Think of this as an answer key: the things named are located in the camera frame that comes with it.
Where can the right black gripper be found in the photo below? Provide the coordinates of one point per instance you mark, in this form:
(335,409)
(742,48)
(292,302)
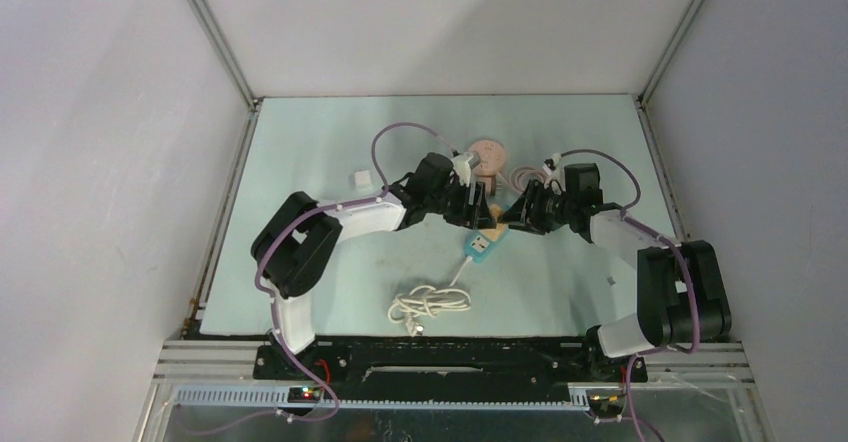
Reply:
(525,217)

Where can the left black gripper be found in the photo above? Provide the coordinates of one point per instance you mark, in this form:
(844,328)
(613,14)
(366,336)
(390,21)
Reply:
(476,215)

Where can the beige cube adapter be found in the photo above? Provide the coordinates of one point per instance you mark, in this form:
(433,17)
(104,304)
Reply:
(500,228)

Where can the teal power strip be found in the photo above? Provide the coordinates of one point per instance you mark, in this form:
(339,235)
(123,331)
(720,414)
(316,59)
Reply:
(482,244)

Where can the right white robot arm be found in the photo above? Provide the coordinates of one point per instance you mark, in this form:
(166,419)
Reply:
(680,295)

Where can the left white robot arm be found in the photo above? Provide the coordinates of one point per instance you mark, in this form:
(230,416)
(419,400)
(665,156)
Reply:
(294,248)

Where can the pink brown plug adapter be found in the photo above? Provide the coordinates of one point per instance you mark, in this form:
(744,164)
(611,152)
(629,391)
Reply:
(491,184)

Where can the pink round power strip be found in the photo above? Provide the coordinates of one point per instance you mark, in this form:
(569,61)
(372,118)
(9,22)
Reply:
(492,155)

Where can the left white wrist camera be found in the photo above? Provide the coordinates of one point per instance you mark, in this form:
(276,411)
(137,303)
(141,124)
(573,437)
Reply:
(463,166)

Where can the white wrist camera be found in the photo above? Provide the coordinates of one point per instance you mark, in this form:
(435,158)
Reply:
(463,166)
(553,171)

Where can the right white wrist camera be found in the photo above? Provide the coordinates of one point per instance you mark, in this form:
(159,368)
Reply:
(553,171)

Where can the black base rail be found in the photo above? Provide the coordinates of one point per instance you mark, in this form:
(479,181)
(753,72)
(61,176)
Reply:
(447,368)

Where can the grey cable duct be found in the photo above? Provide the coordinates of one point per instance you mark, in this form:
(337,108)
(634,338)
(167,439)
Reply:
(306,397)

